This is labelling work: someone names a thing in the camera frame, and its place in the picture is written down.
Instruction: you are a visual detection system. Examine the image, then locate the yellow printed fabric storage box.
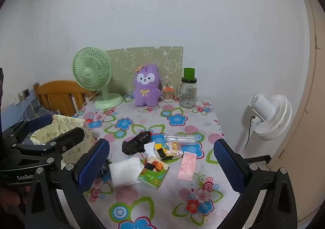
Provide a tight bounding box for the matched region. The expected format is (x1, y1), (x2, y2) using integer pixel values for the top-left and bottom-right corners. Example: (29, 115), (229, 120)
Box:
(30, 114), (97, 166)

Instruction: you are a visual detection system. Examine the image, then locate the clear plastic package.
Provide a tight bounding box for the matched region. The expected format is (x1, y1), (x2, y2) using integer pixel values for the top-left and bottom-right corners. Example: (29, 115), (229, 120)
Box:
(165, 134), (199, 146)

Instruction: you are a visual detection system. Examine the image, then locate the glass mug jar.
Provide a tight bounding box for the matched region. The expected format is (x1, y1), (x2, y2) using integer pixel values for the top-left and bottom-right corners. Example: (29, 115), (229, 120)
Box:
(179, 78), (198, 109)

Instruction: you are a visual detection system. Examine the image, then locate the wooden bed headboard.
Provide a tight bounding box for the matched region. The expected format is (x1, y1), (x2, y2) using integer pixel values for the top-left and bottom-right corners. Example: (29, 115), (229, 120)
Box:
(34, 80), (94, 118)

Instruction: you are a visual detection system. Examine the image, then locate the purple plush toy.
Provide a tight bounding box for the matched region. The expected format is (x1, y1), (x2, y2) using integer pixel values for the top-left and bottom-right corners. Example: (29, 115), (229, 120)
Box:
(134, 64), (163, 107)

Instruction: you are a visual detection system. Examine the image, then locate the person's left hand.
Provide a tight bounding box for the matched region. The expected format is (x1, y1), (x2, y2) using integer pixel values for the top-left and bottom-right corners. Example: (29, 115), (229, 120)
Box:
(0, 186), (29, 219)

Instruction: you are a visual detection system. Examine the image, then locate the floral tablecloth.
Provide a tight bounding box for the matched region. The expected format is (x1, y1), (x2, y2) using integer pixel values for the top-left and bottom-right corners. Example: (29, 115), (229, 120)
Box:
(57, 94), (240, 229)

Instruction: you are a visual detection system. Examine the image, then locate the black stand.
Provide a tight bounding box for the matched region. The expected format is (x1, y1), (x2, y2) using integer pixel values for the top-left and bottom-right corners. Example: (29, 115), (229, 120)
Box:
(242, 155), (272, 168)

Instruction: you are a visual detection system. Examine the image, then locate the black fan power cord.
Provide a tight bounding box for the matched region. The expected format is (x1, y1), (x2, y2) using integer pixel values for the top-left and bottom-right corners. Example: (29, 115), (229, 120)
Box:
(244, 116), (256, 148)

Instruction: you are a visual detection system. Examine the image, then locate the green printed foam mat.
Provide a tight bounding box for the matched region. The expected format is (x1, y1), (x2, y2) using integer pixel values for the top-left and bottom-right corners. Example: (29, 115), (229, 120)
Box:
(105, 46), (184, 97)

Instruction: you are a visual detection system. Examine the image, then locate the pink tissue packet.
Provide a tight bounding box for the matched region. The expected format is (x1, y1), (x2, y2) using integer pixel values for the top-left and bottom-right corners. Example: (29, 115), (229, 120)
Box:
(178, 151), (198, 182)

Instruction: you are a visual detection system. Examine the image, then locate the beige door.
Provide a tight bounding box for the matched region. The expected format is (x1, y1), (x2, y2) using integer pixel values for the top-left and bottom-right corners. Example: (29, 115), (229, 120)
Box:
(269, 0), (325, 194)

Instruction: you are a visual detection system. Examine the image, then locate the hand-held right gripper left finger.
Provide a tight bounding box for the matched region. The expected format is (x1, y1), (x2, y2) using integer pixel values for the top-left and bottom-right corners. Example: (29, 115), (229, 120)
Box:
(25, 138), (111, 229)

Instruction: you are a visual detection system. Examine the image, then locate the black cloth bundle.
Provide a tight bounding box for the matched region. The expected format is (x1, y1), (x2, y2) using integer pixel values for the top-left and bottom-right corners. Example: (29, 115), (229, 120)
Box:
(122, 131), (153, 156)

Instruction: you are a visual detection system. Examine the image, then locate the yellow cartoon tissue pack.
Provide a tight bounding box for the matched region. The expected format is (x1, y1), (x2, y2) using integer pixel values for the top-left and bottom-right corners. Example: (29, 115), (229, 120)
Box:
(154, 142), (184, 161)

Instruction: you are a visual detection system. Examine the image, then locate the white cotton pad pack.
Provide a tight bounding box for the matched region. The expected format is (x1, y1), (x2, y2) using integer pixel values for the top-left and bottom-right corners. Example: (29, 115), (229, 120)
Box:
(109, 157), (144, 188)

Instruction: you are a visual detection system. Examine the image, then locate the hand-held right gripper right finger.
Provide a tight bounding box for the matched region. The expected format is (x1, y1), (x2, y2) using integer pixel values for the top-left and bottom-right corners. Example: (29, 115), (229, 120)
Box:
(213, 139), (297, 229)

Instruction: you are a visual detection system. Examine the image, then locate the white fan cord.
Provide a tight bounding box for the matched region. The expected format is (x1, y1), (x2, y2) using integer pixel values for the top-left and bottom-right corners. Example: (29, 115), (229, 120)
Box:
(84, 91), (99, 107)

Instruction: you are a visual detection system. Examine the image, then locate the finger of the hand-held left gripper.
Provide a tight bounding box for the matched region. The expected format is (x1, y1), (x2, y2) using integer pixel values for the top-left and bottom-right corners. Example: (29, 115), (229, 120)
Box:
(11, 127), (85, 166)
(2, 114), (54, 143)

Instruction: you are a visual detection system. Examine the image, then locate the green tissue pack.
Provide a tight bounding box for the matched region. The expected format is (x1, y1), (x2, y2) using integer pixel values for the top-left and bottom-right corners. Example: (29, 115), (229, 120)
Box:
(138, 156), (169, 190)

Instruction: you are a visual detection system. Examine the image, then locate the white standing fan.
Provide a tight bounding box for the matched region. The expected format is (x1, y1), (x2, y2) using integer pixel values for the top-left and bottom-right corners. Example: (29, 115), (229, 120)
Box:
(248, 93), (293, 142)

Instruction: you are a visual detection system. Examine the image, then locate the green desk fan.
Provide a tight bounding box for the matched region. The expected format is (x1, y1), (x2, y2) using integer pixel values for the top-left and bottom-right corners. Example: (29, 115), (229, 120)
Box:
(72, 47), (124, 109)

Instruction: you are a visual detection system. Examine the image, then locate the orange lid toothpick jar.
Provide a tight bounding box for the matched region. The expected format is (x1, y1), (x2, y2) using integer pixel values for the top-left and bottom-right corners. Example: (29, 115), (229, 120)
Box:
(162, 84), (174, 101)

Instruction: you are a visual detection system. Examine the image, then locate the green plastic cup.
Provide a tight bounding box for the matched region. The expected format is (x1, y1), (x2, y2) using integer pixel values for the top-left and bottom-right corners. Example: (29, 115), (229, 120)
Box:
(183, 68), (195, 81)

